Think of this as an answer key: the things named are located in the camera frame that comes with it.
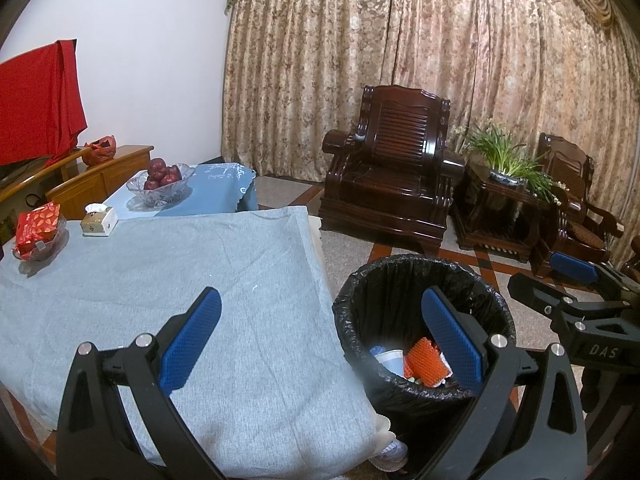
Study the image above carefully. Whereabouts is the tissue box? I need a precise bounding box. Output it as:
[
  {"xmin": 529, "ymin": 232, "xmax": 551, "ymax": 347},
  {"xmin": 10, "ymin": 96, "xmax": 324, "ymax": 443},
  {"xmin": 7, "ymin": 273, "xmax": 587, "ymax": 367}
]
[{"xmin": 80, "ymin": 203, "xmax": 119, "ymax": 237}]

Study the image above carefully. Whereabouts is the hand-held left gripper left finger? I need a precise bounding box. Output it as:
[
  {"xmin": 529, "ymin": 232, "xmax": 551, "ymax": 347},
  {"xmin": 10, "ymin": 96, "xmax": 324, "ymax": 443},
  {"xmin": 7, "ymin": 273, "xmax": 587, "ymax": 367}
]
[{"xmin": 55, "ymin": 287, "xmax": 236, "ymax": 480}]

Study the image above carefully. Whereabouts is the wooden television cabinet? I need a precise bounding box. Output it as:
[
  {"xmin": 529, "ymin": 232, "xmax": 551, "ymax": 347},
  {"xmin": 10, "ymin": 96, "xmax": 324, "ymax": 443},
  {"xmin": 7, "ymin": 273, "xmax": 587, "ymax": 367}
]
[{"xmin": 0, "ymin": 145, "xmax": 155, "ymax": 246}]

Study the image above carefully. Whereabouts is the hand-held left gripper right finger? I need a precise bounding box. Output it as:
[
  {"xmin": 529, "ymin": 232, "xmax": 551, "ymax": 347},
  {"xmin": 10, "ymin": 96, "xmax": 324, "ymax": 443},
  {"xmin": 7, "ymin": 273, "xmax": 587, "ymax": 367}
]
[{"xmin": 421, "ymin": 286, "xmax": 588, "ymax": 480}]

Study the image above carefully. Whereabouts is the dark wooden armchair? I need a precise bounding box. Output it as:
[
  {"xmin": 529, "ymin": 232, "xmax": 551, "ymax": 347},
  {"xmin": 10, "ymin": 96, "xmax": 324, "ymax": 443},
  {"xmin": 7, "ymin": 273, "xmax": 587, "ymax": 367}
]
[
  {"xmin": 318, "ymin": 85, "xmax": 466, "ymax": 256},
  {"xmin": 530, "ymin": 132, "xmax": 626, "ymax": 278}
]

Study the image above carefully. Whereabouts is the dark wooden side table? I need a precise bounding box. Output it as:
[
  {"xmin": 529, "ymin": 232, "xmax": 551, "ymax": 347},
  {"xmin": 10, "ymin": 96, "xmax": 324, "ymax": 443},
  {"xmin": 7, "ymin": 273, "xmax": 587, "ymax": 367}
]
[{"xmin": 452, "ymin": 162, "xmax": 558, "ymax": 263}]

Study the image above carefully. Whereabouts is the white paper cup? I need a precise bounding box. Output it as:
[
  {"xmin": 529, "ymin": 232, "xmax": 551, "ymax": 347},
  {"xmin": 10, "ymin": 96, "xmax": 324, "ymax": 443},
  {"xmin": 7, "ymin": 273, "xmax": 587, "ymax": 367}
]
[{"xmin": 374, "ymin": 349, "xmax": 405, "ymax": 378}]

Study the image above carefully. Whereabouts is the cream table cover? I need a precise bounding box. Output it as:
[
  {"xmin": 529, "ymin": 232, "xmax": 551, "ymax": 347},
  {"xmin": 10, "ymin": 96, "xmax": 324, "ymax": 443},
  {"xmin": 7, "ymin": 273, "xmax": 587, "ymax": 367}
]
[{"xmin": 305, "ymin": 215, "xmax": 398, "ymax": 443}]

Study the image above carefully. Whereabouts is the glass fruit bowl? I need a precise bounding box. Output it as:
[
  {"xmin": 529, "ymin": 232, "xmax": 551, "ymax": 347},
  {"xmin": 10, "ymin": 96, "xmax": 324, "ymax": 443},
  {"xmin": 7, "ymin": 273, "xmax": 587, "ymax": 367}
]
[{"xmin": 125, "ymin": 164, "xmax": 197, "ymax": 207}]

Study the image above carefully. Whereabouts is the black bagged trash bin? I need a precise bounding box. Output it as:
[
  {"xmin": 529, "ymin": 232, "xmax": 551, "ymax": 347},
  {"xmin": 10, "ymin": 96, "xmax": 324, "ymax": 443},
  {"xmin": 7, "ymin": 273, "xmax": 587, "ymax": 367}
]
[{"xmin": 332, "ymin": 254, "xmax": 517, "ymax": 476}]

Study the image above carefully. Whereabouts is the potted green plant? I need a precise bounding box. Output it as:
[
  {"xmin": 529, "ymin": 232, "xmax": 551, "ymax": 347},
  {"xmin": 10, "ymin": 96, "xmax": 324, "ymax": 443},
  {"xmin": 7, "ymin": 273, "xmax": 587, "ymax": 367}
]
[{"xmin": 452, "ymin": 120, "xmax": 571, "ymax": 206}]

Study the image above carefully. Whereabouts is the red cloth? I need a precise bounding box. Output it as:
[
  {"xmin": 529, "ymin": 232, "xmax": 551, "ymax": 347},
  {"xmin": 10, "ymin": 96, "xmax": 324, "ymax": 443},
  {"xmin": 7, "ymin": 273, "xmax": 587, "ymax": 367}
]
[{"xmin": 0, "ymin": 38, "xmax": 88, "ymax": 167}]

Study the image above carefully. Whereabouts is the grey blanket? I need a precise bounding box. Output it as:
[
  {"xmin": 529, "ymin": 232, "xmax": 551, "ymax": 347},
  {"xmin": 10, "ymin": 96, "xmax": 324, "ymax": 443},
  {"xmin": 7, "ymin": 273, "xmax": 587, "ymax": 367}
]
[{"xmin": 0, "ymin": 205, "xmax": 381, "ymax": 478}]

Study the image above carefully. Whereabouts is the patterned beige curtain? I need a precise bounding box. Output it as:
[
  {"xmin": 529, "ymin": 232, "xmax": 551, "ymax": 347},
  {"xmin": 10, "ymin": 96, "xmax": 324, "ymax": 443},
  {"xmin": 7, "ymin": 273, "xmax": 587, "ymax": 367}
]
[{"xmin": 220, "ymin": 0, "xmax": 640, "ymax": 271}]

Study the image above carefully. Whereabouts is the red plastic bag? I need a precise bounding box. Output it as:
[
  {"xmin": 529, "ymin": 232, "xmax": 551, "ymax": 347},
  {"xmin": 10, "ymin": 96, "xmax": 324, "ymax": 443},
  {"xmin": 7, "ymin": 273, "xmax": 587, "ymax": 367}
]
[{"xmin": 81, "ymin": 135, "xmax": 118, "ymax": 167}]

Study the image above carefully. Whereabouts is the red snack packet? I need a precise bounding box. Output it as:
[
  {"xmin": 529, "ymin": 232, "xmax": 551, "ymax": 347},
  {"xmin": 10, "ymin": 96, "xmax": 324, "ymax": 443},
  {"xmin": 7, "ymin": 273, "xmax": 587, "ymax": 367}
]
[{"xmin": 14, "ymin": 201, "xmax": 62, "ymax": 256}]

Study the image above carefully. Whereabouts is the blue tablecloth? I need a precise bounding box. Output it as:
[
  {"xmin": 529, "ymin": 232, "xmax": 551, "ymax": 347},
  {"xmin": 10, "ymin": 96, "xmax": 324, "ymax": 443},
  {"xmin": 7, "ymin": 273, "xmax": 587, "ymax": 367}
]
[{"xmin": 102, "ymin": 162, "xmax": 259, "ymax": 221}]

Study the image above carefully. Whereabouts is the glass dish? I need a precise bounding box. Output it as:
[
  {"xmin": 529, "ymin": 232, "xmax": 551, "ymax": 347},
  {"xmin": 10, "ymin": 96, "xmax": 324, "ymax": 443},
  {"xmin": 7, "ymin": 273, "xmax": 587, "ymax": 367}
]
[{"xmin": 12, "ymin": 217, "xmax": 68, "ymax": 262}]

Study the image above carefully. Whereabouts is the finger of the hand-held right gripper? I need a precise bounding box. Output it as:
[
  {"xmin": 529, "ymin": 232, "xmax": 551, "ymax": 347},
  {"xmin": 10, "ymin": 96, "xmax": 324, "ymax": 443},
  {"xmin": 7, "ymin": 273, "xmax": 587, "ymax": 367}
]
[
  {"xmin": 507, "ymin": 272, "xmax": 584, "ymax": 331},
  {"xmin": 549, "ymin": 252, "xmax": 640, "ymax": 302}
]

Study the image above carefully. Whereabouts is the person's white shoe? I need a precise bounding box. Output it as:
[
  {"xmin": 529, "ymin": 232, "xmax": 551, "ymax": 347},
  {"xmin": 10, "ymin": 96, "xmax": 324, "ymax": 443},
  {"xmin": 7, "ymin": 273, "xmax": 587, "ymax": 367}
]
[{"xmin": 367, "ymin": 437, "xmax": 410, "ymax": 472}]

